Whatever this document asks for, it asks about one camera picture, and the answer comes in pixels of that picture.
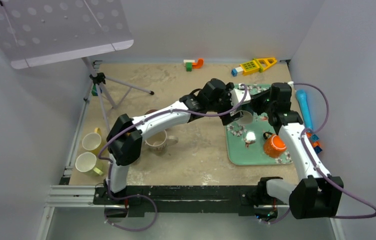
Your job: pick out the beige floral mug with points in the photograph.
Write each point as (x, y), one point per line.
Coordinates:
(159, 142)

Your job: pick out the yellow toy phone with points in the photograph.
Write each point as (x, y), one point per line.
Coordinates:
(257, 65)

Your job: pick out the orange green toy blocks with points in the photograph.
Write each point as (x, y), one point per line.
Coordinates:
(191, 64)

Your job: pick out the blue toy microphone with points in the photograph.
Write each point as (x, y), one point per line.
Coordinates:
(301, 97)

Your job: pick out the yellow mug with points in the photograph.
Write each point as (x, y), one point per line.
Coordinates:
(93, 142)

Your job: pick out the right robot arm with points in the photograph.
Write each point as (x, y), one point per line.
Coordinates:
(318, 193)

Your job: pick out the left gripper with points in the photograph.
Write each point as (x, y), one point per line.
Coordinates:
(227, 118)

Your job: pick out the colourful toy blocks cluster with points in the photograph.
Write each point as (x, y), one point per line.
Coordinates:
(314, 140)

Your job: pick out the dark teal mug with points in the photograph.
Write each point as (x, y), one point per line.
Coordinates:
(247, 117)

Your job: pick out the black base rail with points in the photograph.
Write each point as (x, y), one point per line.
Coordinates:
(138, 200)

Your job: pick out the green floral tray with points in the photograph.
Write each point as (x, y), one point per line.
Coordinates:
(245, 142)

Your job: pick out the light green mug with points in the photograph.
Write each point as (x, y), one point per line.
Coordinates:
(89, 164)

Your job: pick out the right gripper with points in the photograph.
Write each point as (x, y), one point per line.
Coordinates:
(256, 99)

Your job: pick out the orange cup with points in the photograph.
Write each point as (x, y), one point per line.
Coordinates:
(273, 146)

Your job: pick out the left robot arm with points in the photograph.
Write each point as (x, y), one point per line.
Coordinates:
(124, 141)

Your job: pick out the perforated music stand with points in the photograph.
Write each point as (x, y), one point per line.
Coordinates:
(40, 32)

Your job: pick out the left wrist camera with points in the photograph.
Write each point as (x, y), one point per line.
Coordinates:
(240, 97)

